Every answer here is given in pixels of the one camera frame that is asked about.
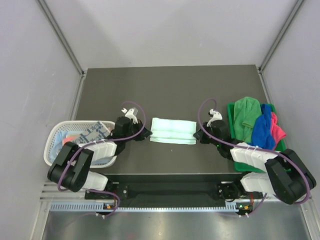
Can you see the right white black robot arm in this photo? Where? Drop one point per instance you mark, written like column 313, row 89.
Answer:
column 281, row 174

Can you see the left aluminium frame post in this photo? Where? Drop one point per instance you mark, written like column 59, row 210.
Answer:
column 60, row 35

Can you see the white mint towel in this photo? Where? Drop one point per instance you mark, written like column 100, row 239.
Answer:
column 170, row 131

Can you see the blue towel in bin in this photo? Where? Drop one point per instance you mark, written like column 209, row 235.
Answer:
column 261, row 133

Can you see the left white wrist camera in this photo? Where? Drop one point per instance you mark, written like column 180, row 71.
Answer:
column 131, row 114

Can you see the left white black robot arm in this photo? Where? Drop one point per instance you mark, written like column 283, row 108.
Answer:
column 71, row 169

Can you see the white perforated plastic basket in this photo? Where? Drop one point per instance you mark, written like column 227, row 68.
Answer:
column 102, row 150

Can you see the green plastic bin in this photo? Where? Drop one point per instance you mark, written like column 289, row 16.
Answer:
column 242, row 167

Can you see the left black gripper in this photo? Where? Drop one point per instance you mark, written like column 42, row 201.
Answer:
column 146, row 133

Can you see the aluminium frame post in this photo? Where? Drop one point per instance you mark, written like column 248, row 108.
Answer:
column 298, row 4
column 60, row 35

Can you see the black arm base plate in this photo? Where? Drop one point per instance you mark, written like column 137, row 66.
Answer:
column 225, row 179

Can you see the pink bunny towel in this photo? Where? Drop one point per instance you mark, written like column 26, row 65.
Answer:
column 69, row 138

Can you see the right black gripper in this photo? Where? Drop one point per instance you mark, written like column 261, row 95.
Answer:
column 200, row 135

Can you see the right aluminium frame post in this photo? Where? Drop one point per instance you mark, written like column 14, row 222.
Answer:
column 298, row 4

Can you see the green towel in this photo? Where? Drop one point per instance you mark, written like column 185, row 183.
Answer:
column 246, row 112

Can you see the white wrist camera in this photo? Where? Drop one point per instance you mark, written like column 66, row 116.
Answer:
column 214, row 116
column 131, row 114

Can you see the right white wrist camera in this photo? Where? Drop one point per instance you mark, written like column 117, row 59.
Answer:
column 214, row 116

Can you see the grey slotted cable duct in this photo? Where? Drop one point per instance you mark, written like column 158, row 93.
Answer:
column 102, row 207

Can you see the blue white patterned towel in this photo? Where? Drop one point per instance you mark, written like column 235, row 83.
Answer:
column 94, row 133

